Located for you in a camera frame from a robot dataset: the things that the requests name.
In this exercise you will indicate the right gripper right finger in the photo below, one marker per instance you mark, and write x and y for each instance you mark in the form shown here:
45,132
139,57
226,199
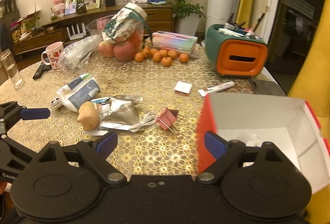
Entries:
225,153

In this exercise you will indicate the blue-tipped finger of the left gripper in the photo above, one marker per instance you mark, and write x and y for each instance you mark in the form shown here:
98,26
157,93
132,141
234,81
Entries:
34,113

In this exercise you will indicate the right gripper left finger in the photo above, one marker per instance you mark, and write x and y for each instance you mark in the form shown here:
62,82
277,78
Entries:
94,154

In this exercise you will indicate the silver foil snack packet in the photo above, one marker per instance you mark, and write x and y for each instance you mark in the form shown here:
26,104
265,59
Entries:
120,112

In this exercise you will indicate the white tissue paper pack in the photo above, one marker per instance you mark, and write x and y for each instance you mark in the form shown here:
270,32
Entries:
83,88

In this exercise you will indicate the pink binder clip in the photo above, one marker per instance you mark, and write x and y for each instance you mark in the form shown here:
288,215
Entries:
166,119

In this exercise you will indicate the white square pad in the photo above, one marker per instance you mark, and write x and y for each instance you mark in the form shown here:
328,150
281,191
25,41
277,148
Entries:
183,87

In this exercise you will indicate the small white round toy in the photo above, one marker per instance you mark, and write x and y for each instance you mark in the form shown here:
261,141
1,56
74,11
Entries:
55,104

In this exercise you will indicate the beige doll head toy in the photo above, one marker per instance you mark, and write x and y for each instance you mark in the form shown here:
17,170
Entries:
89,115

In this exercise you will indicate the black remote control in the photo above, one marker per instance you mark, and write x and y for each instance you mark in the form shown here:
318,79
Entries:
42,69

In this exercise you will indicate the clear drinking glass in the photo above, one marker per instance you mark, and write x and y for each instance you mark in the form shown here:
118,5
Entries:
11,68

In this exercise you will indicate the white toothpaste tube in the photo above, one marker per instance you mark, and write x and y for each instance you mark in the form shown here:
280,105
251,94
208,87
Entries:
216,88

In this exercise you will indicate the pink floral mug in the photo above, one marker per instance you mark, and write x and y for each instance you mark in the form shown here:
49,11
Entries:
52,54

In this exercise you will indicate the red white cardboard box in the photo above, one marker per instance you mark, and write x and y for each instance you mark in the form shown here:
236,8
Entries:
289,123

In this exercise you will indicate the clear crumpled plastic bag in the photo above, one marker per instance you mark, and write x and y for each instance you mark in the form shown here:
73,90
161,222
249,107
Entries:
75,57

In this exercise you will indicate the dark grey cloth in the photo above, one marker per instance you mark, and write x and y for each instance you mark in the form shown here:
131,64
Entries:
264,87

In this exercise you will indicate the white wifi router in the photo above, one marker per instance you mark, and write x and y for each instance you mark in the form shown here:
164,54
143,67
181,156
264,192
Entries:
77,31

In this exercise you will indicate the green orange tissue box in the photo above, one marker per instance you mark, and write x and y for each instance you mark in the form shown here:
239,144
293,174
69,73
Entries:
234,52

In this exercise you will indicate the red apple left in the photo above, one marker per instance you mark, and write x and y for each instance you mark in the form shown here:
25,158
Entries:
105,49

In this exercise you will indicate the red apple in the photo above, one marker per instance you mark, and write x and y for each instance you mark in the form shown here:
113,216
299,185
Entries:
105,49
124,51

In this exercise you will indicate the tangerine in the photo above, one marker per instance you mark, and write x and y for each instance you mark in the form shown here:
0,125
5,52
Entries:
145,52
172,54
184,58
157,56
166,61
139,57

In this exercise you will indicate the red apple right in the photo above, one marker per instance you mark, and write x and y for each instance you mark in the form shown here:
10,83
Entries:
124,51

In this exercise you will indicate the clear glass fruit bowl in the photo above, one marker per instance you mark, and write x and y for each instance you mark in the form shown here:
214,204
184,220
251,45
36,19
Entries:
95,28

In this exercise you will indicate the yellow chair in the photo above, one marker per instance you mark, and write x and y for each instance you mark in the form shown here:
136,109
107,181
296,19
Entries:
312,84

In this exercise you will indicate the colourful stationery box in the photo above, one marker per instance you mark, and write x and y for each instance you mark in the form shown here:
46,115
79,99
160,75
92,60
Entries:
180,43

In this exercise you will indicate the pink pig plush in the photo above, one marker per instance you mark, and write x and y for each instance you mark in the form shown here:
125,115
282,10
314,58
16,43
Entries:
59,7

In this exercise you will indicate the floral green gift bag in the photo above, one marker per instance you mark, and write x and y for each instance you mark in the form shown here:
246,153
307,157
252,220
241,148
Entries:
120,27

